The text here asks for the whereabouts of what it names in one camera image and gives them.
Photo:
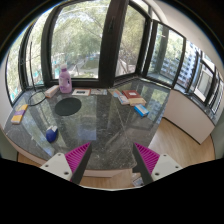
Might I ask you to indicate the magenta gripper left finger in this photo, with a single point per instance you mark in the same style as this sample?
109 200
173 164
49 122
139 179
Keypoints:
70 166

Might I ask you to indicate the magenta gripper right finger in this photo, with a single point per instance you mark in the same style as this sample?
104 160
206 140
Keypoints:
151 165

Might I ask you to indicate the blue white computer mouse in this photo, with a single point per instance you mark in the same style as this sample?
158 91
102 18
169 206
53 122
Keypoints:
51 133

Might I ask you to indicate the round black mouse pad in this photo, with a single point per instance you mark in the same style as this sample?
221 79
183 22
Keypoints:
68 106

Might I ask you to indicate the blue white box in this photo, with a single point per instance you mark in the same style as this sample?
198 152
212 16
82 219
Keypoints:
141 110

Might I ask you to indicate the tan flat box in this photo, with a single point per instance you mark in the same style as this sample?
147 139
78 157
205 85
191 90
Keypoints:
137 101

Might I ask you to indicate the yellow purple box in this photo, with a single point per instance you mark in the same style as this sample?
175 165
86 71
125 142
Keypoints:
18 115

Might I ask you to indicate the red book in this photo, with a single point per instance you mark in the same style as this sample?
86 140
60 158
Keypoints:
131 94

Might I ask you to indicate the framed picture card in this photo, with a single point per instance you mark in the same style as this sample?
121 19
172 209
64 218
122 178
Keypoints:
81 92

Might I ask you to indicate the small beige box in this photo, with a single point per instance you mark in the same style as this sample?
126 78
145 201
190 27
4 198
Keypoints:
51 91

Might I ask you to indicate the grey flat booklet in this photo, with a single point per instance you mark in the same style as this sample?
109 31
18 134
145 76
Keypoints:
98 92

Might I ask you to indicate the light blue small box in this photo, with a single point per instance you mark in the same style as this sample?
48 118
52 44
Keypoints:
122 98

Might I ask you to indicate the purple detergent bottle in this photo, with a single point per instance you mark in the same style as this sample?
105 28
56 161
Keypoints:
65 83

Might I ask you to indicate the black window frame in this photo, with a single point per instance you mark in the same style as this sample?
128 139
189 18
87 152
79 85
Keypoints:
126 40

